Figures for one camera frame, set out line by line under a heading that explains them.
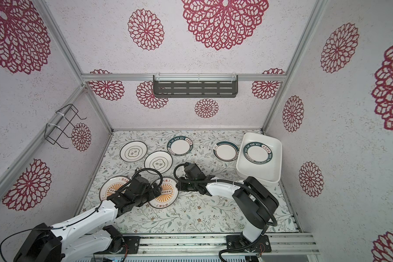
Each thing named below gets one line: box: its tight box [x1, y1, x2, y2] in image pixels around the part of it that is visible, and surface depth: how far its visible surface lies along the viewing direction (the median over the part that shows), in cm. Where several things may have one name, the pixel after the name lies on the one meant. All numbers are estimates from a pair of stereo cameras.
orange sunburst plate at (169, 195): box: [148, 176, 180, 210], surface depth 85 cm
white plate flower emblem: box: [144, 150, 174, 175], surface depth 105 cm
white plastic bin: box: [236, 132, 283, 184], surface depth 105 cm
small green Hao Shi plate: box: [167, 135, 194, 157], surface depth 112 cm
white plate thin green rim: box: [119, 140, 148, 163], surface depth 109 cm
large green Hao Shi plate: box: [243, 141, 273, 165], surface depth 108 cm
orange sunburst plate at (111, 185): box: [99, 175, 130, 202], surface depth 94 cm
